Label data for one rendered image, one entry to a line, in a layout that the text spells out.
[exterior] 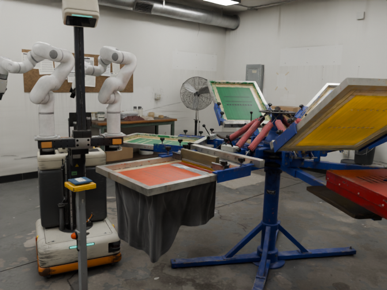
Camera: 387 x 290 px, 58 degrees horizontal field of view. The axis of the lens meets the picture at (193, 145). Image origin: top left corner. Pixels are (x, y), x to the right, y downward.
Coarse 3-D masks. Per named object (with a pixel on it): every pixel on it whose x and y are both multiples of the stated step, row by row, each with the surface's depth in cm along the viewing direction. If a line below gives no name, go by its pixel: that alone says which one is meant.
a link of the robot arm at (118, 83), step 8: (128, 56) 229; (128, 64) 234; (136, 64) 235; (120, 72) 232; (128, 72) 232; (112, 80) 228; (120, 80) 233; (128, 80) 236; (104, 88) 231; (112, 88) 229; (120, 88) 235; (104, 96) 232
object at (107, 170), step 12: (96, 168) 215; (108, 168) 218; (120, 168) 223; (120, 180) 193; (132, 180) 187; (180, 180) 190; (192, 180) 192; (204, 180) 198; (216, 180) 204; (144, 192) 175; (156, 192) 176
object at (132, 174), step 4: (168, 164) 241; (184, 164) 243; (188, 164) 243; (144, 168) 228; (148, 168) 228; (152, 168) 229; (176, 168) 231; (120, 172) 216; (124, 172) 217; (128, 172) 217; (132, 172) 217; (136, 172) 217; (128, 176) 208; (132, 176) 208; (136, 176) 208; (140, 176) 208; (144, 176) 209; (148, 176) 209
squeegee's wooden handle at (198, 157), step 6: (186, 150) 240; (192, 150) 238; (186, 156) 240; (192, 156) 235; (198, 156) 231; (204, 156) 226; (210, 156) 222; (198, 162) 231; (204, 162) 226; (210, 162) 222; (216, 162) 218
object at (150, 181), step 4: (196, 168) 232; (200, 168) 232; (188, 172) 221; (192, 172) 221; (208, 172) 222; (212, 172) 223; (196, 176) 212; (136, 180) 200; (140, 180) 200; (144, 180) 200; (148, 180) 200; (152, 180) 201; (156, 180) 201; (176, 180) 202; (148, 184) 192; (152, 184) 193; (156, 184) 193
